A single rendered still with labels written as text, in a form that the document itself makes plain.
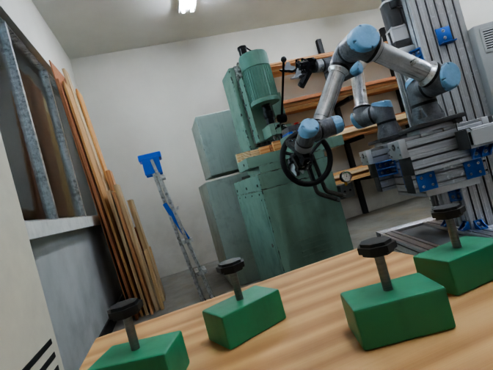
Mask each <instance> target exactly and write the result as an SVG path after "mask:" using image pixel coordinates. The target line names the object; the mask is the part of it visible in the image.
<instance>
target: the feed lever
mask: <svg viewBox="0 0 493 370"><path fill-rule="evenodd" d="M286 60H287V58H286V57H281V62H282V100H281V114H279V115H277V122H280V125H282V123H286V122H287V115H286V114H285V113H283V101H284V78H285V62H286Z"/></svg>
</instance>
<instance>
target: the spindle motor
mask: <svg viewBox="0 0 493 370"><path fill-rule="evenodd" d="M238 62H239V65H240V68H241V72H242V76H243V78H244V83H245V86H246V91H247V94H248V97H249V102H250V105H251V107H252V109H262V108H261V106H262V105H264V104H271V106H272V105H274V104H275V103H277V102H278V101H280V98H279V96H278V92H277V88H276V84H275V81H274V77H273V73H272V71H271V66H270V63H269V58H268V55H267V52H266V51H265V50H264V49H254V50H251V51H248V52H246V53H244V54H242V55H241V56H240V57H239V60H238Z"/></svg>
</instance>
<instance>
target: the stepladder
mask: <svg viewBox="0 0 493 370"><path fill-rule="evenodd" d="M137 158H138V161H139V163H140V164H142V166H143V168H144V172H145V175H146V176H147V178H150V177H153V178H154V181H155V183H156V186H157V187H158V191H159V193H160V196H161V199H162V201H163V203H164V204H163V206H164V208H165V209H166V211H167V214H168V216H169V219H170V222H171V224H172V227H173V229H174V232H175V235H176V237H177V239H178V242H179V245H180V248H181V250H182V252H183V256H184V258H185V260H186V263H187V265H188V268H189V271H190V273H191V276H192V279H193V281H194V284H195V286H196V288H197V292H198V294H199V296H200V300H201V302H203V301H206V299H205V298H204V296H203V295H202V291H201V289H200V286H199V283H198V282H197V278H196V276H199V275H201V278H202V280H203V283H204V284H205V287H206V289H207V291H208V293H209V297H210V299H212V298H214V297H215V296H214V295H213V293H212V291H211V288H210V286H209V285H208V281H207V280H206V278H205V275H204V274H205V273H208V272H207V269H206V268H205V266H200V263H199V261H198V260H197V257H196V255H195V252H194V250H193V248H192V245H191V243H190V242H193V241H194V240H193V238H192V237H191V236H189V235H188V234H187V232H186V231H185V230H184V227H183V225H182V222H181V221H180V218H179V216H178V213H177V212H176V211H177V210H180V209H179V206H176V207H174V204H173V202H172V200H171V197H170V196H169V193H168V191H167V188H166V186H165V184H164V182H163V180H166V176H165V174H164V175H162V174H163V171H162V168H161V163H160V160H162V158H161V152H160V151H156V152H153V153H147V154H144V155H141V156H137ZM159 182H160V183H159ZM160 184H161V185H160ZM162 189H163V190H164V192H163V191H162ZM164 194H165V195H166V198H167V200H168V202H169V205H170V207H171V208H170V207H169V206H168V204H167V200H166V198H165V196H164ZM176 226H177V227H178V229H179V230H180V232H181V233H182V234H183V237H184V238H183V239H182V238H181V237H180V234H179V232H178V229H177V227H176ZM184 244H187V245H188V248H189V250H190V253H191V255H192V257H193V259H194V262H195V264H196V266H197V268H196V269H194V270H193V268H192V266H191V263H190V260H189V257H188V255H187V253H186V250H185V247H184ZM194 271H195V273H194ZM195 274H196V276H195Z"/></svg>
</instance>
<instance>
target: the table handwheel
mask: <svg viewBox="0 0 493 370"><path fill-rule="evenodd" d="M297 135H298V131H296V132H294V133H292V134H291V135H290V136H288V137H287V138H286V140H288V139H293V138H294V139H295V138H297ZM320 144H322V145H323V146H324V148H325V150H326V154H327V166H326V169H325V171H324V173H323V174H322V176H320V177H319V178H317V179H315V176H314V174H313V170H312V168H311V169H310V168H309V171H310V175H311V178H312V181H302V180H299V179H298V178H296V177H295V176H293V175H292V174H291V172H290V171H289V169H288V167H287V164H286V162H285V155H289V156H290V155H291V154H292V153H290V152H287V151H286V149H287V146H286V143H285V141H284V142H283V144H282V147H281V149H280V165H281V168H282V171H283V172H284V174H285V175H286V176H287V178H288V179H289V180H291V181H292V182H294V183H295V184H297V185H300V186H306V187H309V186H316V185H318V184H320V183H321V182H323V181H324V180H325V179H326V178H327V177H328V175H329V174H330V172H331V169H332V164H333V155H332V150H331V148H330V146H329V143H328V142H327V141H326V140H325V139H323V140H321V141H320V142H318V143H317V144H316V145H315V147H314V148H313V149H312V150H311V152H310V153H311V155H312V158H310V159H311V160H312V162H313V159H314V156H313V153H314V151H315V150H316V149H317V147H318V146H319V145H320Z"/></svg>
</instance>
